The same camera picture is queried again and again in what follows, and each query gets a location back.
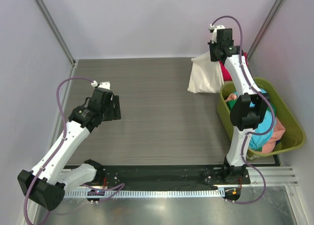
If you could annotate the aluminium rail profile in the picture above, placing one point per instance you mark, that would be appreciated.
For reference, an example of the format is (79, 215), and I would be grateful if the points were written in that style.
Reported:
(274, 176)

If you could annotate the right aluminium frame post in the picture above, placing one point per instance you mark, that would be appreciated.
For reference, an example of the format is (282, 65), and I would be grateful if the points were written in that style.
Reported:
(265, 26)

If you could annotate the green t shirt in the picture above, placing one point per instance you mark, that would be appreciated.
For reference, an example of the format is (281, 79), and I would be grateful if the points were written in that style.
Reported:
(231, 103)

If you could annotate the aluminium frame post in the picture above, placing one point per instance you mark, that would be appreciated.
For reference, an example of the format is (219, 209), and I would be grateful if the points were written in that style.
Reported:
(47, 16)
(265, 26)

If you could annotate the white slotted cable duct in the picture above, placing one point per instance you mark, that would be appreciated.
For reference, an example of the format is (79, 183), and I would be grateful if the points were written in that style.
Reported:
(85, 193)

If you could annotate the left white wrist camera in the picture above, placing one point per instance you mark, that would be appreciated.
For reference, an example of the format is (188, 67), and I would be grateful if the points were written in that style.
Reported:
(104, 85)

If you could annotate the pink t shirt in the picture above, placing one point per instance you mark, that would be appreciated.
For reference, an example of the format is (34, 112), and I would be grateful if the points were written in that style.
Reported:
(266, 143)

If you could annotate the left aluminium frame post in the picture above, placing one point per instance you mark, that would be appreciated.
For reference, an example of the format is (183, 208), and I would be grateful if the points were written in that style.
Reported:
(47, 16)

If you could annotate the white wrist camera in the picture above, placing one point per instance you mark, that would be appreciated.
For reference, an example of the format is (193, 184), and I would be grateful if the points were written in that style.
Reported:
(214, 29)
(104, 85)

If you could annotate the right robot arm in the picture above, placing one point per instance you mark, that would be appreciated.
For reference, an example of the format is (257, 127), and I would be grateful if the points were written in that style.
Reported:
(250, 106)

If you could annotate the olive green plastic basket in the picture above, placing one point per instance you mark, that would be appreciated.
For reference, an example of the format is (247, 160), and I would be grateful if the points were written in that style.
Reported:
(292, 139)

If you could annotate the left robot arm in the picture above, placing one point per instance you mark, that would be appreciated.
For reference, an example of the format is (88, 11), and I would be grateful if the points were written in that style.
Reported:
(46, 184)

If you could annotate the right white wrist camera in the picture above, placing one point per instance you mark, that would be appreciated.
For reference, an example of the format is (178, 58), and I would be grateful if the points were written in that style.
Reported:
(214, 29)

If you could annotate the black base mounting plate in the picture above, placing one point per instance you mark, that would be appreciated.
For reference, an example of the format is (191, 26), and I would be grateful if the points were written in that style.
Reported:
(169, 177)

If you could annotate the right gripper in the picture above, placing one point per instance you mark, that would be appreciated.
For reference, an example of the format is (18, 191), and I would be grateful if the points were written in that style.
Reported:
(213, 58)

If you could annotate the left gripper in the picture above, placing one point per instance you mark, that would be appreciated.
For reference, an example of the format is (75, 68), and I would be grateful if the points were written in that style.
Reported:
(115, 114)

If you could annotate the cream white t shirt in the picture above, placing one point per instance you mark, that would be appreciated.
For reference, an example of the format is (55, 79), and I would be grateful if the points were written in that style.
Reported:
(206, 76)

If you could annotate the folded red t shirt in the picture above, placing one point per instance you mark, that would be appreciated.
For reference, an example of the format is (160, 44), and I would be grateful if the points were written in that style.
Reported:
(225, 73)

